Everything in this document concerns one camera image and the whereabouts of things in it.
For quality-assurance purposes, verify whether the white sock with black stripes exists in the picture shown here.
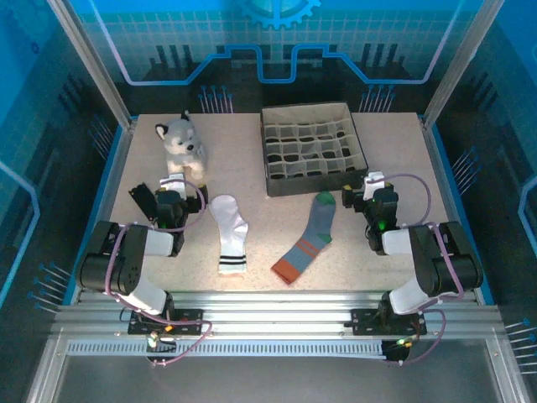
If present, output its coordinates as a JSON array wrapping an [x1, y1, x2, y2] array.
[[208, 194, 249, 277]]

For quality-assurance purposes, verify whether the grey sock with orange cuff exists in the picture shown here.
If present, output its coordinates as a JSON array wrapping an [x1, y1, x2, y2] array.
[[270, 191, 338, 286]]

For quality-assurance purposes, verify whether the black divided organizer box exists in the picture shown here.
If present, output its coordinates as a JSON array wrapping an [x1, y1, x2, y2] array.
[[259, 102, 370, 197]]

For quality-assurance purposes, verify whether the black rectangular metal plate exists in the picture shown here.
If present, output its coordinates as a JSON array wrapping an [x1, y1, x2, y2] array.
[[128, 181, 160, 222]]

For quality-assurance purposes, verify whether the grey white husky plush toy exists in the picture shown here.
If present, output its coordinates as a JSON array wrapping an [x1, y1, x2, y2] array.
[[154, 110, 209, 181]]

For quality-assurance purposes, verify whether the small LED circuit board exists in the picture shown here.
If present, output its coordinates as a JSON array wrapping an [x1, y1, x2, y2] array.
[[382, 335, 415, 362], [146, 330, 177, 352]]

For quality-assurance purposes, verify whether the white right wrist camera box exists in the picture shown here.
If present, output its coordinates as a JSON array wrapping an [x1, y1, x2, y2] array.
[[362, 170, 394, 198]]

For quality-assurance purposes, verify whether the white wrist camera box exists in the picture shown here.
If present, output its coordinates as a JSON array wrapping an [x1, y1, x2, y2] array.
[[362, 170, 394, 198], [160, 173, 188, 199]]

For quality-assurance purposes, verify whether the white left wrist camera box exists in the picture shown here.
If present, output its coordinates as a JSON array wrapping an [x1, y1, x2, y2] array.
[[160, 173, 188, 199]]

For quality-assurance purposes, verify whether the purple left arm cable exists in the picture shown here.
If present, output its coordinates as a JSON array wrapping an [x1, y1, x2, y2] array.
[[104, 179, 214, 367]]

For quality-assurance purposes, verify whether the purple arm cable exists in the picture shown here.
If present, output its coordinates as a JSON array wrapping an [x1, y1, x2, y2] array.
[[104, 179, 214, 367], [379, 172, 466, 367]]

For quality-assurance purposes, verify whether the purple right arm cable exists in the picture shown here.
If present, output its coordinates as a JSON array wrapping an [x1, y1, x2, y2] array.
[[379, 172, 466, 367]]

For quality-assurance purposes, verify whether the aluminium table side rail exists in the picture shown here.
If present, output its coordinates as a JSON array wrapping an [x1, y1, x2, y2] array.
[[69, 119, 138, 306], [421, 119, 486, 306]]

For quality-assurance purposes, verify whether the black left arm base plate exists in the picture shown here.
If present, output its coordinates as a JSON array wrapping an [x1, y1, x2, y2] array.
[[128, 308, 206, 336]]

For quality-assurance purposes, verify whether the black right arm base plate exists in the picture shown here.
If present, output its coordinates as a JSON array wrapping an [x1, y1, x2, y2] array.
[[350, 308, 428, 337]]

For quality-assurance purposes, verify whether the wide aluminium frame rail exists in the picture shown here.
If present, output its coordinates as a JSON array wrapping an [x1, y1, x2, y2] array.
[[50, 289, 504, 342]]

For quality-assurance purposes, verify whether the slotted grey cable duct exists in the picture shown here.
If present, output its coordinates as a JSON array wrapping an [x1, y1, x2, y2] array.
[[65, 340, 389, 359]]

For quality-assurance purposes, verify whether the slanted aluminium frame post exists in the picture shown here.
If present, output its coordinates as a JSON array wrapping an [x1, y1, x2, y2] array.
[[45, 0, 138, 129], [421, 0, 507, 129]]

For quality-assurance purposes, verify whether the aluminium lower frame rail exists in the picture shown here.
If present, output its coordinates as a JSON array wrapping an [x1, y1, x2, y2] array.
[[485, 335, 530, 403], [24, 335, 68, 403]]

